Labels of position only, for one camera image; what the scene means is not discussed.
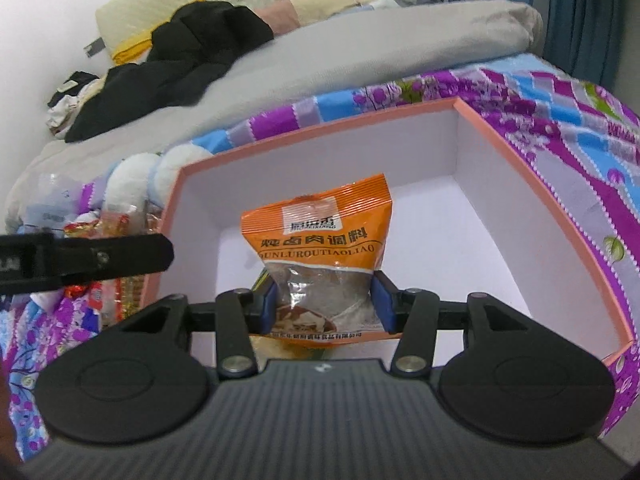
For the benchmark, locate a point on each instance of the orange seasoning packet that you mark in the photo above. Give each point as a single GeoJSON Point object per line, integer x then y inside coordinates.
{"type": "Point", "coordinates": [320, 255]}

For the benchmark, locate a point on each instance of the pile of snack packets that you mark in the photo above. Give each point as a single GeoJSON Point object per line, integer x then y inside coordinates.
{"type": "Point", "coordinates": [130, 225]}

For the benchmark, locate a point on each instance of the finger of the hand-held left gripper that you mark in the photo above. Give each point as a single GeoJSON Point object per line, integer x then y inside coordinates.
{"type": "Point", "coordinates": [125, 257]}

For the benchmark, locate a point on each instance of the black fleece garment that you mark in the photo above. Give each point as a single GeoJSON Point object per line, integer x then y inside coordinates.
{"type": "Point", "coordinates": [165, 70]}

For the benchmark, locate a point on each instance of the pink cloth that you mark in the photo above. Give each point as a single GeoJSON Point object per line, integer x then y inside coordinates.
{"type": "Point", "coordinates": [275, 15]}

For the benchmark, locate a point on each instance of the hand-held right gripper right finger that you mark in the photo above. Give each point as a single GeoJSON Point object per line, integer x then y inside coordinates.
{"type": "Point", "coordinates": [382, 305]}

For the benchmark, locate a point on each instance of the blue curtain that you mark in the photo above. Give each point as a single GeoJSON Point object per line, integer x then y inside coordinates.
{"type": "Point", "coordinates": [590, 20]}

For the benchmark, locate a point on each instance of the pink cardboard box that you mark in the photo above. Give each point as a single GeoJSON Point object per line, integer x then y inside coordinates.
{"type": "Point", "coordinates": [500, 270]}

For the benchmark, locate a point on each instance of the white and blue plush toy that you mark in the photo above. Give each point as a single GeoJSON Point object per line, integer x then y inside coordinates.
{"type": "Point", "coordinates": [135, 180]}

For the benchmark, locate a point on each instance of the clear plastic bag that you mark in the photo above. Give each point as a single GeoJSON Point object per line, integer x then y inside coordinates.
{"type": "Point", "coordinates": [50, 200]}

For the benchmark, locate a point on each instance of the grey duvet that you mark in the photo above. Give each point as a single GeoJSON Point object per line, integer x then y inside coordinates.
{"type": "Point", "coordinates": [325, 55]}

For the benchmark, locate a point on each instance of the heap of light clothes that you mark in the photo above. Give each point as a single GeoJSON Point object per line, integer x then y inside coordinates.
{"type": "Point", "coordinates": [70, 105]}

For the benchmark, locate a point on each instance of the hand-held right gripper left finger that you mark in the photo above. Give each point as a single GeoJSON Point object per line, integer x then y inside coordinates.
{"type": "Point", "coordinates": [265, 307]}

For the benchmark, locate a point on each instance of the grey wall socket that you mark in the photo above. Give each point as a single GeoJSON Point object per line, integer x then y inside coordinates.
{"type": "Point", "coordinates": [95, 49]}

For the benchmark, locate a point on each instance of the yellow cloth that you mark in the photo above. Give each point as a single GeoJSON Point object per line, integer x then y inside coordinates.
{"type": "Point", "coordinates": [132, 47]}

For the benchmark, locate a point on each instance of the beige cloth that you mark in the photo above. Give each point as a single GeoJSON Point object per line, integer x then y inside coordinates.
{"type": "Point", "coordinates": [325, 5]}

